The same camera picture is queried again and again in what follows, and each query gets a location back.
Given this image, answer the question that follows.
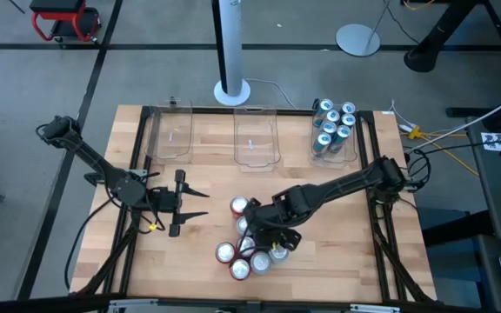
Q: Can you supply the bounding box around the short yellow cable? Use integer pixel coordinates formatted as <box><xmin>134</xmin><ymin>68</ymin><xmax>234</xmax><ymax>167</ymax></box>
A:
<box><xmin>402</xmin><ymin>0</ymin><xmax>435</xmax><ymax>11</ymax></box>

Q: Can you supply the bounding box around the silver bracket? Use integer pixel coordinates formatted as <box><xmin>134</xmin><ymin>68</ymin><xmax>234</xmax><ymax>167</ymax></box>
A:
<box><xmin>349</xmin><ymin>303</ymin><xmax>402</xmax><ymax>313</ymax></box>
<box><xmin>107</xmin><ymin>298</ymin><xmax>161</xmax><ymax>313</ymax></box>

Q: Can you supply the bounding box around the clear plastic bin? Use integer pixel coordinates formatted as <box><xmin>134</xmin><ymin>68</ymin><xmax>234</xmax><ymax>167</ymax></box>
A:
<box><xmin>308</xmin><ymin>100</ymin><xmax>361</xmax><ymax>170</ymax></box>
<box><xmin>231</xmin><ymin>105</ymin><xmax>283</xmax><ymax>174</ymax></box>
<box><xmin>144</xmin><ymin>98</ymin><xmax>195</xmax><ymax>165</ymax></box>

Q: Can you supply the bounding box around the long yellow cable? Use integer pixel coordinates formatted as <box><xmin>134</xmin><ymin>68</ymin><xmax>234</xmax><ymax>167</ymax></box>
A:
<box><xmin>402</xmin><ymin>124</ymin><xmax>481</xmax><ymax>177</ymax></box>

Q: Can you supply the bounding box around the gray round-base thin stand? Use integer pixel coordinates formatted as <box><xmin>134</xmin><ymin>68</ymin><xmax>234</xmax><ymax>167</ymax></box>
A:
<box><xmin>335</xmin><ymin>0</ymin><xmax>391</xmax><ymax>58</ymax></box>

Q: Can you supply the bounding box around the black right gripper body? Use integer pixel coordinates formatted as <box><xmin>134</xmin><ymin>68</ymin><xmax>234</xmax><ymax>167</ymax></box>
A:
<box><xmin>245</xmin><ymin>199</ymin><xmax>302</xmax><ymax>238</ymax></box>

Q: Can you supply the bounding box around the black floor cable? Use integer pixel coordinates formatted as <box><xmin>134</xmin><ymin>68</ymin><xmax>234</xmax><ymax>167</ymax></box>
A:
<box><xmin>382</xmin><ymin>0</ymin><xmax>421</xmax><ymax>45</ymax></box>

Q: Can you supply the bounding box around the thin white cable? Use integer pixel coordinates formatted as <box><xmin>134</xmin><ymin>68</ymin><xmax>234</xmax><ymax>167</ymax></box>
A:
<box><xmin>389</xmin><ymin>98</ymin><xmax>408</xmax><ymax>127</ymax></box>

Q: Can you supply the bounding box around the red soda can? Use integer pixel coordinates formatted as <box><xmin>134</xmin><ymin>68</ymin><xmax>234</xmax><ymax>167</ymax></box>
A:
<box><xmin>214</xmin><ymin>241</ymin><xmax>237</xmax><ymax>263</ymax></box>
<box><xmin>237</xmin><ymin>236</ymin><xmax>258</xmax><ymax>257</ymax></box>
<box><xmin>229</xmin><ymin>257</ymin><xmax>251</xmax><ymax>281</ymax></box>
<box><xmin>229</xmin><ymin>195</ymin><xmax>250</xmax><ymax>217</ymax></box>

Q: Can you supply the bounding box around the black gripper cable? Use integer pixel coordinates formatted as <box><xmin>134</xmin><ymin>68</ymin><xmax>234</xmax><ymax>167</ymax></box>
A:
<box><xmin>236</xmin><ymin>233</ymin><xmax>277</xmax><ymax>262</ymax></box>
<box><xmin>138</xmin><ymin>186</ymin><xmax>168</xmax><ymax>235</ymax></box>

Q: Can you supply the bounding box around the black desk crossbeam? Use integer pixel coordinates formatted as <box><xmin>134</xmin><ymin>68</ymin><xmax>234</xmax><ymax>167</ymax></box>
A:
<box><xmin>419</xmin><ymin>209</ymin><xmax>495</xmax><ymax>249</ymax></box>

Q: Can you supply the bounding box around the black cable loop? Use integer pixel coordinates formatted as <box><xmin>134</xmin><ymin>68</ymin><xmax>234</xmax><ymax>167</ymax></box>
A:
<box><xmin>405</xmin><ymin>149</ymin><xmax>432</xmax><ymax>189</ymax></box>

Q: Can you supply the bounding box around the black desk foot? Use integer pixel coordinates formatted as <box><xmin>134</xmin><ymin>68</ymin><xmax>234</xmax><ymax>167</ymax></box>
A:
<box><xmin>444</xmin><ymin>106</ymin><xmax>489</xmax><ymax>119</ymax></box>

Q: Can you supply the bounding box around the gray floor cable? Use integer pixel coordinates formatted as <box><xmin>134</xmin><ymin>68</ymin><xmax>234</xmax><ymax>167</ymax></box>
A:
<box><xmin>244</xmin><ymin>77</ymin><xmax>298</xmax><ymax>110</ymax></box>

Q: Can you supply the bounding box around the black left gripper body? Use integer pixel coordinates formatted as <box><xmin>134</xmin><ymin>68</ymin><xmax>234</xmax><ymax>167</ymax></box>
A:
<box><xmin>144</xmin><ymin>190</ymin><xmax>177</xmax><ymax>213</ymax></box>

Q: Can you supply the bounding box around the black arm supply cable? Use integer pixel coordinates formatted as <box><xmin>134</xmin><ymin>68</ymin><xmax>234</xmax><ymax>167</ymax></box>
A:
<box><xmin>63</xmin><ymin>190</ymin><xmax>124</xmax><ymax>291</ymax></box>

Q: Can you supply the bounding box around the black crossbar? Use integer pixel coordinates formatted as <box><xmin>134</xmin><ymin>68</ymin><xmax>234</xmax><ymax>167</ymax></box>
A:
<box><xmin>0</xmin><ymin>293</ymin><xmax>501</xmax><ymax>313</ymax></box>

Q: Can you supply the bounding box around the black desk leg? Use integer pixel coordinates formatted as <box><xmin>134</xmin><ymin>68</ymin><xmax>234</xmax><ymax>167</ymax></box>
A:
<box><xmin>403</xmin><ymin>0</ymin><xmax>482</xmax><ymax>74</ymax></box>

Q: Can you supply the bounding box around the red-framed black stool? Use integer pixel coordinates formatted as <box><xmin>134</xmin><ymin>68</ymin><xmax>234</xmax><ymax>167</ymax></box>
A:
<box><xmin>29</xmin><ymin>0</ymin><xmax>103</xmax><ymax>44</ymax></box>

